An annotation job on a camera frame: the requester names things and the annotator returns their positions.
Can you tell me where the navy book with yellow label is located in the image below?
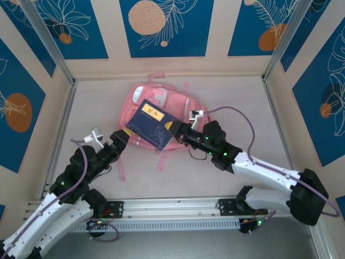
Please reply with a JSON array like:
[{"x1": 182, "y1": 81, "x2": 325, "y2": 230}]
[{"x1": 126, "y1": 99, "x2": 180, "y2": 151}]

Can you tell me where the pink student backpack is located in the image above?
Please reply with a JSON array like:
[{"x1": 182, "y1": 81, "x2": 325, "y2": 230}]
[{"x1": 118, "y1": 72, "x2": 213, "y2": 182}]

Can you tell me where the small circuit board with LED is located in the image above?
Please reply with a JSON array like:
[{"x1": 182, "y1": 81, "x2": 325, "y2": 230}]
[
  {"x1": 239, "y1": 217, "x2": 267, "y2": 235},
  {"x1": 86, "y1": 219, "x2": 109, "y2": 231}
]

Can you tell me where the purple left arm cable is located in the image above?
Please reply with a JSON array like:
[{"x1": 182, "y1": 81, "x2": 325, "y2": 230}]
[{"x1": 0, "y1": 138, "x2": 120, "y2": 243}]

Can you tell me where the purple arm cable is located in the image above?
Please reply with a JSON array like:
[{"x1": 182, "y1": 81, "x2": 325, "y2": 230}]
[
  {"x1": 202, "y1": 106, "x2": 340, "y2": 235},
  {"x1": 0, "y1": 138, "x2": 120, "y2": 243}
]

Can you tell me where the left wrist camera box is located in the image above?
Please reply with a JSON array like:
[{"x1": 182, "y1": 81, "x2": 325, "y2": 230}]
[{"x1": 84, "y1": 127, "x2": 105, "y2": 148}]

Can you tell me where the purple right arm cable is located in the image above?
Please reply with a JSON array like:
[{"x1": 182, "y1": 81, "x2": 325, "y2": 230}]
[{"x1": 202, "y1": 106, "x2": 340, "y2": 235}]

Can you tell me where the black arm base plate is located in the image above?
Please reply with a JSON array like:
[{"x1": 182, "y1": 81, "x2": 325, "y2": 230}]
[
  {"x1": 218, "y1": 198, "x2": 269, "y2": 216},
  {"x1": 75, "y1": 201, "x2": 125, "y2": 219}
]

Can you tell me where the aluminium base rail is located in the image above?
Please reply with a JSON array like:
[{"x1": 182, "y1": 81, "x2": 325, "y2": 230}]
[{"x1": 24, "y1": 196, "x2": 315, "y2": 221}]

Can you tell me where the white slotted cable duct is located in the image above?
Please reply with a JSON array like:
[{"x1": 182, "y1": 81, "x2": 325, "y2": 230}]
[{"x1": 34, "y1": 219, "x2": 241, "y2": 233}]

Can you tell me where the aluminium frame post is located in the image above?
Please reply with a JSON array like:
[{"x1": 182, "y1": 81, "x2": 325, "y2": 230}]
[
  {"x1": 263, "y1": 0, "x2": 309, "y2": 83},
  {"x1": 19, "y1": 0, "x2": 75, "y2": 85}
]

